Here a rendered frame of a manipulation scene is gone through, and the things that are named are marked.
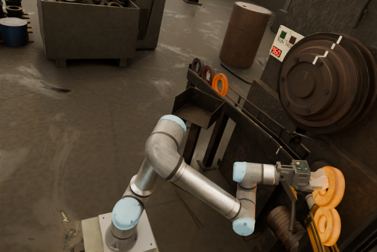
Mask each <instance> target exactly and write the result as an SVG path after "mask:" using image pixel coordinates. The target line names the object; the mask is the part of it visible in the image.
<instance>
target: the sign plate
mask: <svg viewBox="0 0 377 252"><path fill-rule="evenodd" d="M282 31H283V32H285V33H286V35H285V37H284V39H283V38H281V37H280V34H281V32H282ZM291 36H293V37H294V38H296V40H295V42H294V44H296V43H297V42H298V41H299V40H301V39H302V38H304V36H302V35H300V34H298V33H296V32H294V31H292V30H290V29H289V28H287V27H285V26H283V25H281V26H280V28H279V30H278V33H277V35H276V37H275V40H274V43H273V45H272V48H271V50H270V52H269V54H271V55H272V56H274V57H275V58H277V59H278V60H280V61H281V62H282V61H283V59H284V57H285V55H286V54H287V52H288V51H289V50H290V49H291V47H292V46H293V45H294V44H292V43H290V42H289V40H290V38H291ZM273 47H275V48H273ZM273 49H276V50H273ZM277 49H278V50H277ZM279 50H280V51H279ZM275 51H277V52H275ZM274 52H275V54H274ZM276 53H278V54H276Z"/></svg>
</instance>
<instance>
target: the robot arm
mask: <svg viewBox="0 0 377 252"><path fill-rule="evenodd" d="M185 135H186V125H185V123H184V122H183V121H182V120H181V119H180V118H178V117H177V116H174V115H165V116H163V117H162V118H161V119H160V120H159V121H158V123H157V125H156V127H155V129H154V130H153V132H152V133H151V135H150V136H149V138H148V139H147V142H146V145H145V154H146V157H145V159H144V161H143V163H142V165H141V168H140V170H139V172H138V174H137V175H135V176H134V177H133V178H132V179H131V181H130V183H129V185H128V188H127V189H126V191H125V193H124V195H123V197H122V198H121V200H119V201H118V202H117V204H116V205H115V206H114V208H113V212H112V220H111V224H110V225H109V226H108V228H107V230H106V232H105V244H106V246H107V247H108V249H110V250H111V251H113V252H127V251H129V250H131V249H132V248H133V247H134V246H135V244H136V242H137V238H138V230H137V224H138V222H139V220H140V217H141V215H142V213H143V211H144V209H145V207H146V204H147V202H148V200H149V198H150V196H151V194H152V193H153V191H154V188H155V184H154V183H155V180H156V179H157V177H158V175H160V176H161V177H162V178H164V179H165V180H167V181H174V182H175V183H177V184H178V185H180V186H181V187H182V188H184V189H185V190H187V191H188V192H190V193H191V194H192V195H194V196H196V197H197V198H199V199H200V200H202V201H203V202H204V203H206V204H207V205H209V206H210V207H212V208H213V209H215V210H216V211H217V212H219V213H220V214H222V215H224V216H225V217H226V218H228V219H229V220H231V221H232V222H233V223H232V225H233V229H234V231H235V232H236V233H237V234H239V235H242V236H247V235H250V234H252V233H253V231H254V225H255V205H256V187H257V184H267V185H273V184H275V185H278V184H279V181H281V184H282V186H283V187H284V189H285V191H286V193H287V195H288V197H289V198H290V200H291V201H295V200H297V192H296V190H295V189H298V190H301V191H307V192H316V191H320V190H323V189H326V188H328V187H329V180H328V179H327V177H326V176H325V171H324V169H321V168H320V169H318V170H317V171H316V172H310V169H309V165H308V163H307V161H299V160H292V163H290V166H287V165H281V162H276V165H273V164H261V163H247V162H235V163H234V165H233V180H234V181H237V182H238V184H237V192H236V198H235V197H233V196H232V195H230V194H229V193H227V192H226V191H225V190H223V189H222V188H221V187H219V186H218V185H216V184H215V183H213V182H212V181H210V180H209V179H208V178H206V177H205V176H203V175H202V174H201V173H199V172H198V171H197V170H195V169H193V168H192V167H191V166H189V165H188V164H187V163H185V161H184V158H183V157H182V156H180V155H179V154H178V149H179V147H180V145H181V142H182V140H183V137H184V136H185ZM308 182H309V184H308ZM294 188H295V189H294Z"/></svg>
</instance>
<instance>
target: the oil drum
mask: <svg viewBox="0 0 377 252"><path fill-rule="evenodd" d="M271 14H272V13H271V12H270V11H269V10H267V9H265V8H262V7H260V6H257V5H254V4H250V3H245V2H236V3H235V4H234V6H233V10H232V14H231V17H230V20H229V22H228V27H227V31H226V34H225V37H224V39H223V44H222V47H221V50H220V54H219V58H220V59H221V60H222V61H223V62H225V63H227V64H229V65H231V66H234V67H239V68H249V67H251V66H252V64H253V61H254V59H255V56H256V53H257V51H258V50H259V45H260V43H261V40H262V38H263V35H264V33H265V29H266V27H267V24H268V22H269V19H270V17H271Z"/></svg>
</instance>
